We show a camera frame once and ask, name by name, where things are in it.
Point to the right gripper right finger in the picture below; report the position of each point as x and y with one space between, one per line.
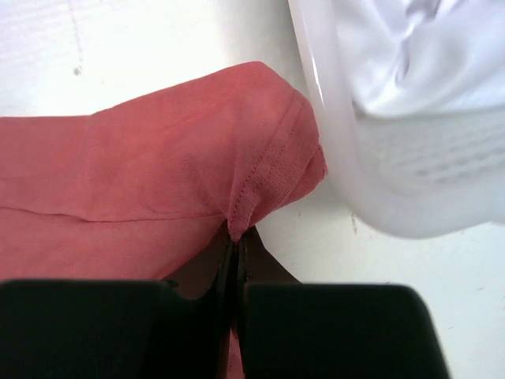
288 329

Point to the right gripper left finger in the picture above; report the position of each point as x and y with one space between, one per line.
171 328

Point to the red t-shirt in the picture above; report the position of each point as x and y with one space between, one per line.
137 190

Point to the white plastic basket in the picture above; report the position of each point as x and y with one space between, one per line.
416 177

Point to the white crumpled t-shirt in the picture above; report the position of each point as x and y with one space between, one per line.
422 57

